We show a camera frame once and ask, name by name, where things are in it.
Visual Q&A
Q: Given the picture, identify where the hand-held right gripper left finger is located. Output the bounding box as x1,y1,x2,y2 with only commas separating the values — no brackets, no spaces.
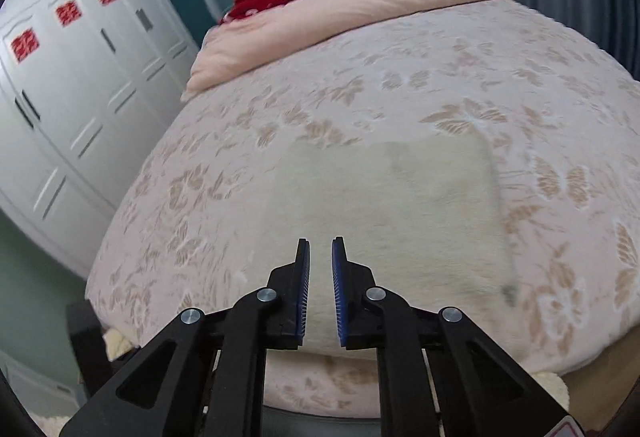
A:
59,237,312,437

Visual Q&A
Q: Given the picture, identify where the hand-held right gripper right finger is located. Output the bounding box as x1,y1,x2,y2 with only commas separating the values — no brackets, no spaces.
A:
331,236,573,437

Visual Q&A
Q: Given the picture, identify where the beige sweater with black hearts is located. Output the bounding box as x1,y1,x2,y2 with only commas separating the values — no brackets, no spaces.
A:
252,137,521,360

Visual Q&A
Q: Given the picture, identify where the bed with floral pink bedspread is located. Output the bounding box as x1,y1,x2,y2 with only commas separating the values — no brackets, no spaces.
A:
85,0,640,418

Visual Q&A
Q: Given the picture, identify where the white wardrobe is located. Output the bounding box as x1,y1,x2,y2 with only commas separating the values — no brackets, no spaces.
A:
0,0,201,280

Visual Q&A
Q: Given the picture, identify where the pink duvet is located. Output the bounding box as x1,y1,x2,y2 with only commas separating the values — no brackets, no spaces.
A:
181,0,518,102

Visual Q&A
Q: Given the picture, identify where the red cloth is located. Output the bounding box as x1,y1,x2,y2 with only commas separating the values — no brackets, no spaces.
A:
218,0,303,24

